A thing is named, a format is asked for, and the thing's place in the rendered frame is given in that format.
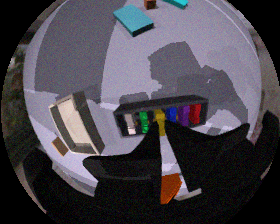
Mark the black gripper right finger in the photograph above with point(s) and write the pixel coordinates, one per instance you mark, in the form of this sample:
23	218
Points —
197	153

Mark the blue fuse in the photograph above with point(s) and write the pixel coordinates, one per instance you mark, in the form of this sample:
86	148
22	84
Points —
171	114

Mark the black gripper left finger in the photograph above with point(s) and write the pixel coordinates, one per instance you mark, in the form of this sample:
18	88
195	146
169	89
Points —
141	165

